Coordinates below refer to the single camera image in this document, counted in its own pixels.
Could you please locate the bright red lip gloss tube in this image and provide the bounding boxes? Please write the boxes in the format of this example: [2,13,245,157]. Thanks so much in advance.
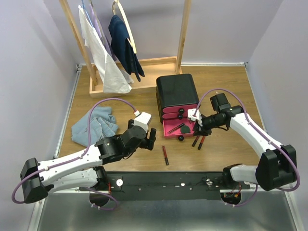
[197,136,205,150]

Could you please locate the navy blue garment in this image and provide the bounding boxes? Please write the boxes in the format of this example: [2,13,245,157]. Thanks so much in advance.
[108,15,145,82]

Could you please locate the pink bottom drawer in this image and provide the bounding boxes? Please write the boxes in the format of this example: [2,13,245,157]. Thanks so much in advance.
[163,118,195,141]

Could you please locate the blue hanger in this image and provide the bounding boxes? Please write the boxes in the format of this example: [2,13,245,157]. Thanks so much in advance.
[81,0,95,29]

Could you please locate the thin red lip liner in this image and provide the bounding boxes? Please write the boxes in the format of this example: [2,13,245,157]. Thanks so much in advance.
[168,123,185,134]

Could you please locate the dark red lip gloss tube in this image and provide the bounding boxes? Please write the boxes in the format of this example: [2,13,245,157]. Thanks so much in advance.
[192,135,200,147]

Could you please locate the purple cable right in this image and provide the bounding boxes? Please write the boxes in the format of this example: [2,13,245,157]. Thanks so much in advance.
[194,88,301,207]

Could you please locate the blue denim jeans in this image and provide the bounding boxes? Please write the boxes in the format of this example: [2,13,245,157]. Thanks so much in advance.
[71,106,119,147]

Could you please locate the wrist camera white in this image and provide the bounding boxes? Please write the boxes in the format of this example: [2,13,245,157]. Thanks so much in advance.
[133,112,152,133]
[187,108,205,127]

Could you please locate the purple cable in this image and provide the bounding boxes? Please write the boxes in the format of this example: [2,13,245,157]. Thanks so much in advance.
[11,98,140,211]
[194,88,301,207]

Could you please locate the grey hanger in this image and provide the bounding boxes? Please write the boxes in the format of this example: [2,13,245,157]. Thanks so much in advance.
[90,0,107,46]

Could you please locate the black drawer organizer box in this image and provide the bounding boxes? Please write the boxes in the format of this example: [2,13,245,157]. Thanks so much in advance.
[156,74,199,122]

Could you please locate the wooden clothes rack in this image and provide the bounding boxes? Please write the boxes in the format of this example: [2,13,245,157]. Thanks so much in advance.
[60,0,191,98]

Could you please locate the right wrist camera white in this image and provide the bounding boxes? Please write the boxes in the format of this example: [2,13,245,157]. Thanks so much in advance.
[187,108,205,127]

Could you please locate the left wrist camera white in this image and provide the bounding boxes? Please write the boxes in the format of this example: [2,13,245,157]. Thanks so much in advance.
[133,112,152,133]

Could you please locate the aluminium frame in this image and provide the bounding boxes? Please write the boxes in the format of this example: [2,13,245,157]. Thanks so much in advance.
[28,67,297,231]

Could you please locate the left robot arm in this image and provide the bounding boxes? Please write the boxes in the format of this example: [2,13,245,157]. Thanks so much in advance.
[19,120,156,204]

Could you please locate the red lip gloss tube front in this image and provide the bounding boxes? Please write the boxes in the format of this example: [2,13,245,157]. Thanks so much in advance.
[162,146,169,166]

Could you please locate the green round compact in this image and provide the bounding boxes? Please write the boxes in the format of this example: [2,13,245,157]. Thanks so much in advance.
[180,125,191,134]

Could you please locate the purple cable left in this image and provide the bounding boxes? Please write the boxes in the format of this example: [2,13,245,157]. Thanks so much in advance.
[11,98,140,211]

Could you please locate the white shirt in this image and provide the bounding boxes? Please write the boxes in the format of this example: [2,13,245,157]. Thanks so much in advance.
[78,5,132,94]

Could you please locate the purple shirt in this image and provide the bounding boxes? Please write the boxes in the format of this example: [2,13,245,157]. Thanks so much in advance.
[90,0,117,61]

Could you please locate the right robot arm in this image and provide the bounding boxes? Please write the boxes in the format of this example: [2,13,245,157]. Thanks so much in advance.
[188,93,300,192]

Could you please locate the cream hanger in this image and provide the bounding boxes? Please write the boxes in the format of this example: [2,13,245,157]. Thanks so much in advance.
[112,0,137,54]

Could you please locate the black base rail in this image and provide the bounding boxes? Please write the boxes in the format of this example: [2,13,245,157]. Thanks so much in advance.
[94,171,250,201]

